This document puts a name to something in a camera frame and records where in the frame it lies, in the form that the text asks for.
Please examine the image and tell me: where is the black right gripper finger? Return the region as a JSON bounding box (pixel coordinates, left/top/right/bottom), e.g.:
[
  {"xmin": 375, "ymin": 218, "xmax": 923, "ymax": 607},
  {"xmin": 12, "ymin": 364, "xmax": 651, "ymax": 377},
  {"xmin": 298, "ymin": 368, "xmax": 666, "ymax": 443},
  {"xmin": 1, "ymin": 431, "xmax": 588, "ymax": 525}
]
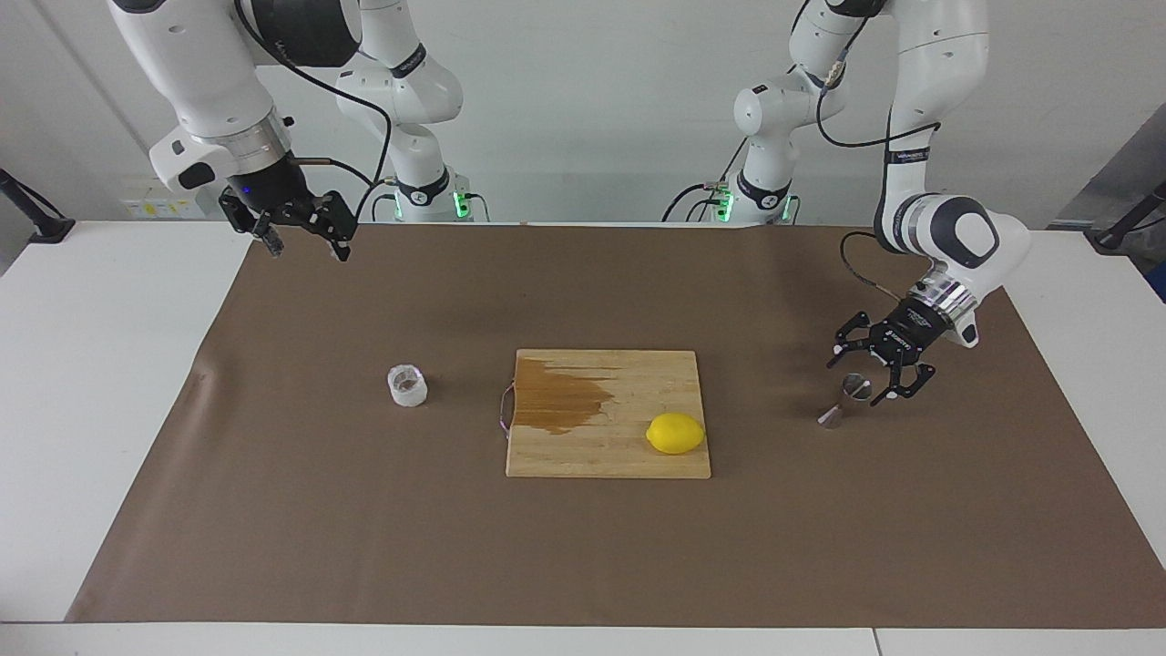
[
  {"xmin": 305, "ymin": 190, "xmax": 358, "ymax": 263},
  {"xmin": 219, "ymin": 190, "xmax": 284, "ymax": 259}
]

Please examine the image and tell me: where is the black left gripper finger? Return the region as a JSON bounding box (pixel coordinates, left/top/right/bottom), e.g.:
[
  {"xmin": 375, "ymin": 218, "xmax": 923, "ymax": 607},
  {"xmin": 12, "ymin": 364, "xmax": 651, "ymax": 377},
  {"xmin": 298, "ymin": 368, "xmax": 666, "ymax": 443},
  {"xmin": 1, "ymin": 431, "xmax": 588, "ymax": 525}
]
[
  {"xmin": 827, "ymin": 312, "xmax": 877, "ymax": 370},
  {"xmin": 870, "ymin": 360, "xmax": 937, "ymax": 408}
]

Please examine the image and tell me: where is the metal jigger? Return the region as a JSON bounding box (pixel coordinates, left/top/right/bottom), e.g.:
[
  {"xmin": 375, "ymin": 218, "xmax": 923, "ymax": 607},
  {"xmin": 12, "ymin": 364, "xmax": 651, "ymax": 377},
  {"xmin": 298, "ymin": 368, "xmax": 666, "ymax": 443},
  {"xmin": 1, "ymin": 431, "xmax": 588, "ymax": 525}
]
[{"xmin": 817, "ymin": 374, "xmax": 874, "ymax": 429}]

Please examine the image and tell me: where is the clear glass cup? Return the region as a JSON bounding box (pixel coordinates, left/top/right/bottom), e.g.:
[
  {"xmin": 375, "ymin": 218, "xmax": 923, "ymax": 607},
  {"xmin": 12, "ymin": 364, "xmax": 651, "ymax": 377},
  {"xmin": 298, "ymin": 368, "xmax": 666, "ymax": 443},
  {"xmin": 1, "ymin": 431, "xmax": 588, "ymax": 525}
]
[{"xmin": 387, "ymin": 364, "xmax": 429, "ymax": 408}]

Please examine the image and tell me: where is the white yellow-labelled socket box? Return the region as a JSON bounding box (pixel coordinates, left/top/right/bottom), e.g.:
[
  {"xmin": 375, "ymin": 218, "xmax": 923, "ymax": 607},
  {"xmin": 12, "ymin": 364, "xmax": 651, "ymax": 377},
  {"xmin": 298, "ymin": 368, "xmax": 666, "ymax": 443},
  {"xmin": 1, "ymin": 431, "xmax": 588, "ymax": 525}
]
[{"xmin": 120, "ymin": 190, "xmax": 207, "ymax": 220}]

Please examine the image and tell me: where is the yellow lemon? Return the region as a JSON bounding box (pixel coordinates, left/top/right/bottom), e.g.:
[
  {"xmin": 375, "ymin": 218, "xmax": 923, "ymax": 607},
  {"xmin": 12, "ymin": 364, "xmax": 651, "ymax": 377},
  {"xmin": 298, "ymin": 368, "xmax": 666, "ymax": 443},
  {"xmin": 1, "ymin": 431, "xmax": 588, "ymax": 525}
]
[{"xmin": 646, "ymin": 412, "xmax": 707, "ymax": 456}]

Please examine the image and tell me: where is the black clamp stand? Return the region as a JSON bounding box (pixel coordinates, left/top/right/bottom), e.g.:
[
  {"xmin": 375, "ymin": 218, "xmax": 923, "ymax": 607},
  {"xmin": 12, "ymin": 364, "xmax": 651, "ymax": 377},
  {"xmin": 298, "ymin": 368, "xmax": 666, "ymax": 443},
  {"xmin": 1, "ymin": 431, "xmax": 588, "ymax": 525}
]
[
  {"xmin": 1090, "ymin": 180, "xmax": 1166, "ymax": 254},
  {"xmin": 0, "ymin": 169, "xmax": 76, "ymax": 244}
]

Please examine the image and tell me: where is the wooden cutting board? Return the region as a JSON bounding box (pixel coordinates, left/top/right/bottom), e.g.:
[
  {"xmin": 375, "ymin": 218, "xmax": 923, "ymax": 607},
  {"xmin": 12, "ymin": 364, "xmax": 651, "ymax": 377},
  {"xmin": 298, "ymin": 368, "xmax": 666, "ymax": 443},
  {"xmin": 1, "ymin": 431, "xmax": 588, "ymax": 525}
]
[{"xmin": 499, "ymin": 349, "xmax": 712, "ymax": 480}]

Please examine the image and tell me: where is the brown table mat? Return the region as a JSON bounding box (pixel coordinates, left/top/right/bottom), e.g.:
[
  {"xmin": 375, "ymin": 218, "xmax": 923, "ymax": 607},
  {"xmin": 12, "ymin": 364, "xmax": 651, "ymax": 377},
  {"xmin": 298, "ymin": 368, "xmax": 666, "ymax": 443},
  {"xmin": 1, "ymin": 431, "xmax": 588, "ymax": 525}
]
[{"xmin": 66, "ymin": 223, "xmax": 1166, "ymax": 630}]

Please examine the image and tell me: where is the black right base cable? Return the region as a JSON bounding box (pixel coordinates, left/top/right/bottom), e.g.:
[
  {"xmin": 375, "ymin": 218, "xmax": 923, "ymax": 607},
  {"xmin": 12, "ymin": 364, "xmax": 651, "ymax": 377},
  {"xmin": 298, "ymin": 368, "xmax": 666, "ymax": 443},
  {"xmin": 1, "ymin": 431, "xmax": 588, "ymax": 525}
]
[{"xmin": 353, "ymin": 178, "xmax": 402, "ymax": 224}]

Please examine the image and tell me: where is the black base cable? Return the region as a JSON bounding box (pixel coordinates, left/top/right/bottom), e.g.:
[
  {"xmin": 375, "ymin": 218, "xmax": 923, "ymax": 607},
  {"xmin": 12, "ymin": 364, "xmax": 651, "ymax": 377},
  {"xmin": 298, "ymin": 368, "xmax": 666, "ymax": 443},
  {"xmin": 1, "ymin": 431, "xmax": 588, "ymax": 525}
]
[
  {"xmin": 353, "ymin": 178, "xmax": 402, "ymax": 224},
  {"xmin": 662, "ymin": 137, "xmax": 752, "ymax": 224}
]

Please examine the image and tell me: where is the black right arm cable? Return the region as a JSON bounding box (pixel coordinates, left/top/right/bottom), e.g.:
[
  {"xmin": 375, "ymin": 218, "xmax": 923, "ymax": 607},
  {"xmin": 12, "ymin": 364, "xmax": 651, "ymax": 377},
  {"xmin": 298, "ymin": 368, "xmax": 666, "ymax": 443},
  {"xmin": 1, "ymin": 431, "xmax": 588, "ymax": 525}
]
[{"xmin": 235, "ymin": 0, "xmax": 394, "ymax": 197}]

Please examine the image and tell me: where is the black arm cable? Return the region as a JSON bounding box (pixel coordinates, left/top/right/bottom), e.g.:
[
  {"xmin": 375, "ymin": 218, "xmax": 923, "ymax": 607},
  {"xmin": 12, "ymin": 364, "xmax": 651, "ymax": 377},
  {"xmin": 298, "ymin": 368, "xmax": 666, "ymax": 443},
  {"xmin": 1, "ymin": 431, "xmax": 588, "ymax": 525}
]
[
  {"xmin": 815, "ymin": 9, "xmax": 941, "ymax": 302},
  {"xmin": 235, "ymin": 0, "xmax": 394, "ymax": 197}
]

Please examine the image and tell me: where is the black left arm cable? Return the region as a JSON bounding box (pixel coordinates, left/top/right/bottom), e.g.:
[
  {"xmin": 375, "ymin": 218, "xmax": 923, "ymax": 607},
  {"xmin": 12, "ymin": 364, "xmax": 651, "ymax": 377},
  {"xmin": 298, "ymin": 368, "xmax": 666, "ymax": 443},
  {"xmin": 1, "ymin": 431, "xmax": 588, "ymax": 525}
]
[{"xmin": 815, "ymin": 9, "xmax": 941, "ymax": 302}]

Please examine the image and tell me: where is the black left base cable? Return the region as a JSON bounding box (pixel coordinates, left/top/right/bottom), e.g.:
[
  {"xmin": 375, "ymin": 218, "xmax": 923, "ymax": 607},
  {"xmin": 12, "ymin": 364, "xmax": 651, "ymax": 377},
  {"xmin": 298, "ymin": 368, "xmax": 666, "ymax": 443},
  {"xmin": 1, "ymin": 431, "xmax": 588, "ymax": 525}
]
[{"xmin": 662, "ymin": 137, "xmax": 752, "ymax": 224}]

